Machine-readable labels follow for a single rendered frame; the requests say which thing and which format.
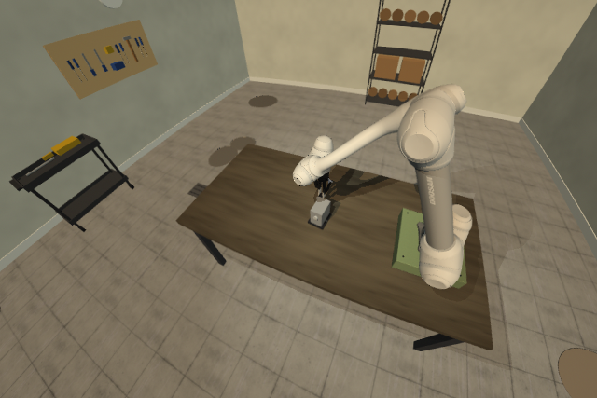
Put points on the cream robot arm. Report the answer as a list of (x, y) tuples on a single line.
[(425, 134)]

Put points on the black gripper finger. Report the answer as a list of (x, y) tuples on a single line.
[(325, 188), (317, 185)]

